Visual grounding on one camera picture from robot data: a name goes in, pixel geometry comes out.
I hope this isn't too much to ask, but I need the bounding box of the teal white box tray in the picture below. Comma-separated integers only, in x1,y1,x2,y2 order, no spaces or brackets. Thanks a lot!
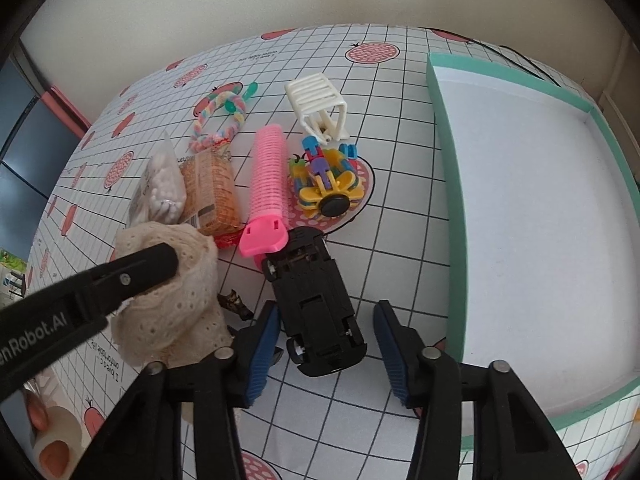
426,53,639,428

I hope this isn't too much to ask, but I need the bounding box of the colourful building block toy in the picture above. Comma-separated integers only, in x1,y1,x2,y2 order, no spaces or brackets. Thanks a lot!
288,136,366,219

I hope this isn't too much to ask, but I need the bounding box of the pink hair roller clip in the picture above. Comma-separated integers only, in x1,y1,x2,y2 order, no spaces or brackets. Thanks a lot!
239,124,288,268

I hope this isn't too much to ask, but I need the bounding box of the green plastic hair clip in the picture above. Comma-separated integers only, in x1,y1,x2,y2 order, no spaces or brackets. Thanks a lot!
224,81,258,114

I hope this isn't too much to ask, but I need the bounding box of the cream lace scrunchie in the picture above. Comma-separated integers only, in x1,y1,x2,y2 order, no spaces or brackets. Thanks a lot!
111,222,233,367

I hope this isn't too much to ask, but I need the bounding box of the black gold figurine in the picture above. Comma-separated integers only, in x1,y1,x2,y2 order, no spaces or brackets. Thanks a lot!
217,289,254,321

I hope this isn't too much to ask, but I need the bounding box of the bag of white beads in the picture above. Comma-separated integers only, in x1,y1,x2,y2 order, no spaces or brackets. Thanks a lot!
127,131,186,228

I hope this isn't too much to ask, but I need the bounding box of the pomegranate grid tablecloth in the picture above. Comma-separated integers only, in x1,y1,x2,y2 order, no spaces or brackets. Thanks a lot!
28,25,582,479

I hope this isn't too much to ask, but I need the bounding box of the person's hand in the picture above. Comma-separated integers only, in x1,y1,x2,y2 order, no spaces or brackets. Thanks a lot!
25,391,72,479

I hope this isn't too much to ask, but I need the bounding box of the black cable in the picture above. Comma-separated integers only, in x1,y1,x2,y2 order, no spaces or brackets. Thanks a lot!
470,39,561,86

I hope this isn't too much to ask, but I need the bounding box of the pastel twisted chenille ring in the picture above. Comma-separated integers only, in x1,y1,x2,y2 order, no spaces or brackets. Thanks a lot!
188,84,249,154

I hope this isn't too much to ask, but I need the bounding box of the orange wafer snack packet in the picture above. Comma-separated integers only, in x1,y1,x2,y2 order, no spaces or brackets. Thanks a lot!
179,146,242,236

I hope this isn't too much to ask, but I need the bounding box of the black toy car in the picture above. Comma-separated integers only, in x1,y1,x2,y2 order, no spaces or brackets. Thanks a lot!
262,226,368,377

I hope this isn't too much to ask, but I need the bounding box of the white plastic hair claw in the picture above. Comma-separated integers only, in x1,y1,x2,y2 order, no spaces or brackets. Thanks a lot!
284,73,349,145

